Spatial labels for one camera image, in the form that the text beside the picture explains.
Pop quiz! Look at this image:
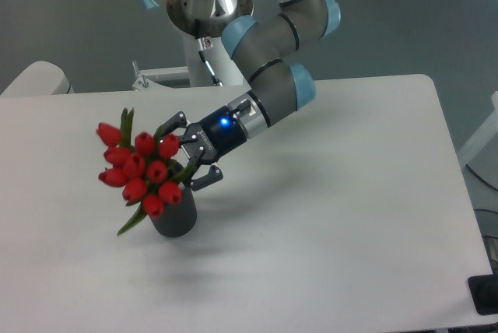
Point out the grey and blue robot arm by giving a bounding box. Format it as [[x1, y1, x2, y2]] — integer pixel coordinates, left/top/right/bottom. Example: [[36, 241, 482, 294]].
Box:
[[139, 0, 341, 191]]

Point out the black box at table edge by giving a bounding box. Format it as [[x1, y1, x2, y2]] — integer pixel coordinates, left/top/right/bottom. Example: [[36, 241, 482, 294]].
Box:
[[468, 274, 497, 316]]

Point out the red tulip bouquet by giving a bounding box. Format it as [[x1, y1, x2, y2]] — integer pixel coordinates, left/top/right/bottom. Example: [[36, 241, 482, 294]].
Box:
[[96, 109, 195, 235]]

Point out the white pedestal base frame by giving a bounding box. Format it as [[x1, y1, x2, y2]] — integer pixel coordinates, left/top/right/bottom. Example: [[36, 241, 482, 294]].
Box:
[[132, 60, 248, 91]]

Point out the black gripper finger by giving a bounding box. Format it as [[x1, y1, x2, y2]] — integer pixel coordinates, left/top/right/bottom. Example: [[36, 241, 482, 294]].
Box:
[[161, 111, 191, 139], [188, 163, 223, 191]]

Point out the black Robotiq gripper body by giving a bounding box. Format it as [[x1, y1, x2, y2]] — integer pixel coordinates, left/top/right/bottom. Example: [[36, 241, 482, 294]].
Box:
[[182, 106, 247, 165]]

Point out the white rounded chair back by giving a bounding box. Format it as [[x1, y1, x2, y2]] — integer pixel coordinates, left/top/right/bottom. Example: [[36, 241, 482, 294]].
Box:
[[1, 61, 75, 97]]

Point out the dark grey ribbed vase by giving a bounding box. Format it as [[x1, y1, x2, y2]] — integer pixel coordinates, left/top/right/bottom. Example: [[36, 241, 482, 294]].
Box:
[[151, 181, 197, 237]]

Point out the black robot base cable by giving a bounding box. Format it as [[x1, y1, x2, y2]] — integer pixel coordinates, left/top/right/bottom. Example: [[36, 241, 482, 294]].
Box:
[[192, 17, 225, 87]]

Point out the black cable on right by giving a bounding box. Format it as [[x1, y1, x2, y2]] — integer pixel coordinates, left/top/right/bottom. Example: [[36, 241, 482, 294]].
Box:
[[465, 164, 498, 190]]

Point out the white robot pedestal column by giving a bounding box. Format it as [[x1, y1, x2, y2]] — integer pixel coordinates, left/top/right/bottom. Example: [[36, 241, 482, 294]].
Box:
[[166, 0, 254, 87]]

